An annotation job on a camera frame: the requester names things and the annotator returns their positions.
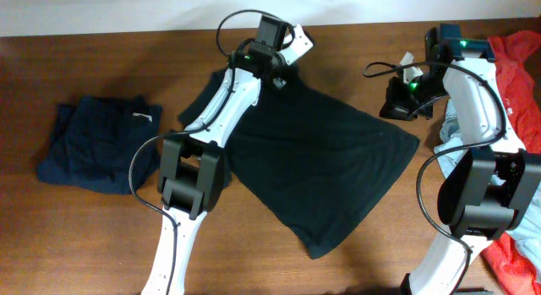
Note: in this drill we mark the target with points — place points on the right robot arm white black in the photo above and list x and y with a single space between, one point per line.
488 191

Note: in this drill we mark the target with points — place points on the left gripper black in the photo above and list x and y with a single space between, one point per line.
282 77

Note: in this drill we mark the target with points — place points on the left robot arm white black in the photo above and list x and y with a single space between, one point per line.
192 166

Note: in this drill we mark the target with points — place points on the black t-shirt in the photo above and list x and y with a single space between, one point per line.
317 163

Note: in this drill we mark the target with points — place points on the folded navy blue garment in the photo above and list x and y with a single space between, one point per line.
93 143

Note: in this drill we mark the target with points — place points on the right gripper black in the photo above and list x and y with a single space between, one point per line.
396 106

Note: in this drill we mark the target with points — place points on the red t-shirt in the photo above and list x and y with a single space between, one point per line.
515 257

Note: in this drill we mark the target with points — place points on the light blue grey garment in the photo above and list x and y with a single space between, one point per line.
452 138

